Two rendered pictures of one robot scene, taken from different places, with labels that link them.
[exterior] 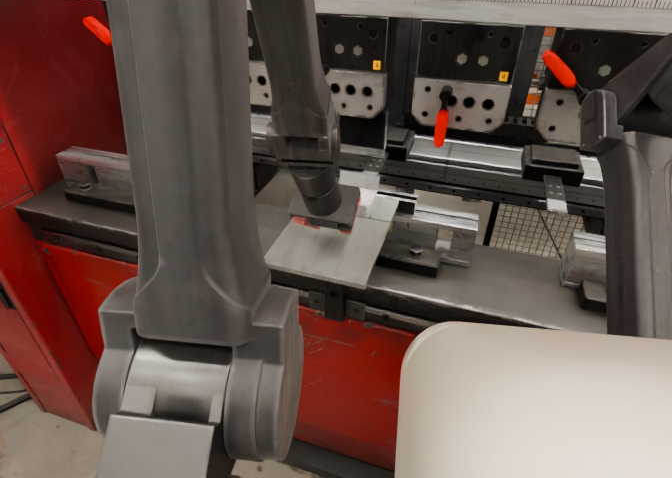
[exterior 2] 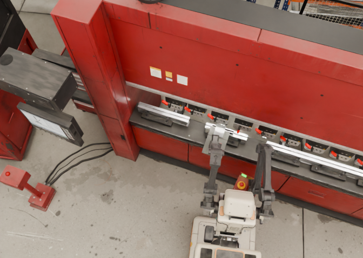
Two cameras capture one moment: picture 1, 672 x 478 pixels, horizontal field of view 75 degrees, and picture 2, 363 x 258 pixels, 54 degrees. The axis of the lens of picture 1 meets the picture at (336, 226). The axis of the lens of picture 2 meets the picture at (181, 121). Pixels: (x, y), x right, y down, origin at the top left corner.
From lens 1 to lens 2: 2.50 m
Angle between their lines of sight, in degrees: 28
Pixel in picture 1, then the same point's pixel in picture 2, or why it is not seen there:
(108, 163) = (153, 111)
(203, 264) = (213, 185)
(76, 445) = (131, 165)
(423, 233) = (235, 138)
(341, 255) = not seen: hidden behind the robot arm
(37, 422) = (116, 158)
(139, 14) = (212, 178)
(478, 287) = (245, 150)
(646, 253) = (259, 168)
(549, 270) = not seen: hidden behind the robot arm
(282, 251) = (205, 149)
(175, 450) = (210, 195)
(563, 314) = not seen: hidden behind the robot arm
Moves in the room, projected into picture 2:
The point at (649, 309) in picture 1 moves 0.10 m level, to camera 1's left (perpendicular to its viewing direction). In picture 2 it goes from (257, 175) to (245, 175)
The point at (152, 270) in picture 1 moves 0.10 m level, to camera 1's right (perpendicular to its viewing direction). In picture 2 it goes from (209, 185) to (222, 186)
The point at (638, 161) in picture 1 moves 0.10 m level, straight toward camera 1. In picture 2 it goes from (261, 156) to (254, 166)
